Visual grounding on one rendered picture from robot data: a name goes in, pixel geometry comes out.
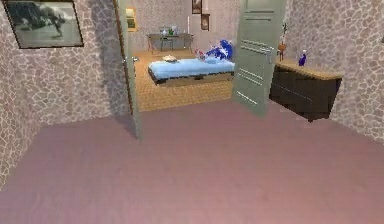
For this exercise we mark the orange figurine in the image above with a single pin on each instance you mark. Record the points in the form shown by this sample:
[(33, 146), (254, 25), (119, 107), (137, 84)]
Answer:
[(282, 50)]

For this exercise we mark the light blue bed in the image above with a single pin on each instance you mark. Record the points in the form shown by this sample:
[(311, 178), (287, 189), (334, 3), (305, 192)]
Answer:
[(191, 70)]

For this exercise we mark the yellow framed picture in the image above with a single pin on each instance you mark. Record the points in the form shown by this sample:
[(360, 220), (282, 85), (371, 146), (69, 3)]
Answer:
[(131, 20)]

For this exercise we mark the grey-green room door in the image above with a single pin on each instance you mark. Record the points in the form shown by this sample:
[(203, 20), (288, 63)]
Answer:
[(258, 56), (130, 66)]

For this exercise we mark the blue bottle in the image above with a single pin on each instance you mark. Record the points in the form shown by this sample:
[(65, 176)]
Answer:
[(302, 59)]

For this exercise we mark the grey desk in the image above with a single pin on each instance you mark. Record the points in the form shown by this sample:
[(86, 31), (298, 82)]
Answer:
[(170, 39)]

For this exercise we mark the blue patterned pillow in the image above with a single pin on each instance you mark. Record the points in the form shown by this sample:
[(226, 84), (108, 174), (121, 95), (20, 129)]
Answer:
[(221, 50)]

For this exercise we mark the dark framed picture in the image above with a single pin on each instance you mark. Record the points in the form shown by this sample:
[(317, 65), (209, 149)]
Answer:
[(196, 6), (205, 22)]

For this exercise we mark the black framed grey picture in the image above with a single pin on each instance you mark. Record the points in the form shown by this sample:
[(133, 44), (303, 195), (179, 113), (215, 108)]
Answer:
[(43, 25)]

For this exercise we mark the dark brown sideboard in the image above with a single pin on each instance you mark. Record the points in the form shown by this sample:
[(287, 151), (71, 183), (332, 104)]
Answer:
[(305, 91)]

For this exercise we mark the green bottle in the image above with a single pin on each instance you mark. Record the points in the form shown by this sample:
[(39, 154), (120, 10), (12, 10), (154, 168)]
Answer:
[(171, 31)]

